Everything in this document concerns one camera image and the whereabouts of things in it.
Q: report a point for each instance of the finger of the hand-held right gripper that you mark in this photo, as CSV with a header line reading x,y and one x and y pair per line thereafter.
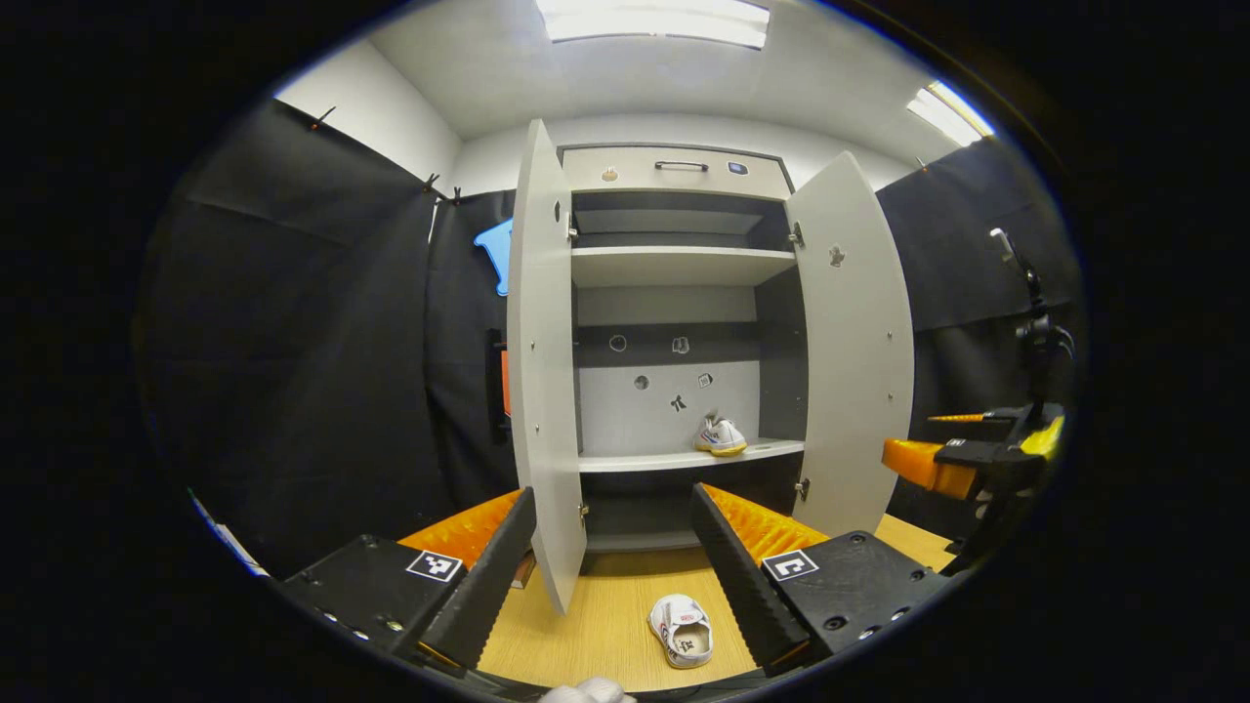
x,y
962,418
918,461

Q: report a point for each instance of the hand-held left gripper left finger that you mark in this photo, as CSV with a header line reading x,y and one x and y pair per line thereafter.
x,y
488,586

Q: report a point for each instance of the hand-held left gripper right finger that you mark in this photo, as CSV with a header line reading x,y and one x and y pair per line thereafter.
x,y
739,576

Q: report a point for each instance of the white shoe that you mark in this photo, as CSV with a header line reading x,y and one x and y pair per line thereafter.
x,y
674,615
723,439

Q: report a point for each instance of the white shoe cabinet door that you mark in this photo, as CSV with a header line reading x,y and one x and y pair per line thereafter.
x,y
542,391
859,371

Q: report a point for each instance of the grey white shoe cabinet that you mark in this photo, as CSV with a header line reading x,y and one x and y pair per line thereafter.
x,y
674,266

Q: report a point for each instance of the brown book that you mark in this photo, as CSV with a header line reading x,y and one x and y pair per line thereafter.
x,y
524,574

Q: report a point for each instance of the white papers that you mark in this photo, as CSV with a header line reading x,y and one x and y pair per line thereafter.
x,y
239,547

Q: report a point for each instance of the black backdrop cloth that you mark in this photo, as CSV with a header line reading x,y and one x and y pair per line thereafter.
x,y
293,342

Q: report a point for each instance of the large ceiling light panel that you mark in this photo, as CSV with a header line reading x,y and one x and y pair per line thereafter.
x,y
654,21

